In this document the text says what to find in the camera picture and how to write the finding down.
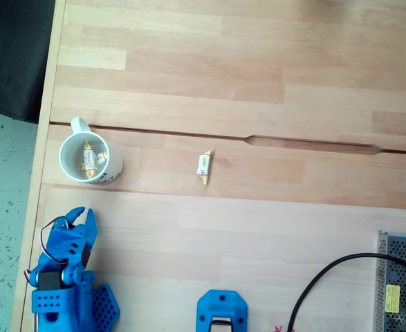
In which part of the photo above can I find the yellow warning sticker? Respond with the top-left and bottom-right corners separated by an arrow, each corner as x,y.
386,284 -> 401,314

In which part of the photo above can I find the white ceramic mug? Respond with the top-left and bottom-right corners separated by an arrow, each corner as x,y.
58,116 -> 124,187

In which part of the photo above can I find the white yellow sweet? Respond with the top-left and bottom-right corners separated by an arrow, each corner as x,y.
82,139 -> 98,180
196,147 -> 215,187
77,151 -> 109,171

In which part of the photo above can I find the thick black power cable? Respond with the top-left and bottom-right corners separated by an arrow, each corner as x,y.
286,253 -> 406,332

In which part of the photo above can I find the black cushion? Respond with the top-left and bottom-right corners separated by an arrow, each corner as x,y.
0,0 -> 57,125

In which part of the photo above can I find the blue printed post stand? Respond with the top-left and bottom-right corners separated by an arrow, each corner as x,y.
196,289 -> 249,332

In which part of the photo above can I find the red black white servo cable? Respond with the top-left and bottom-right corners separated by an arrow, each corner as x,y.
39,216 -> 73,266

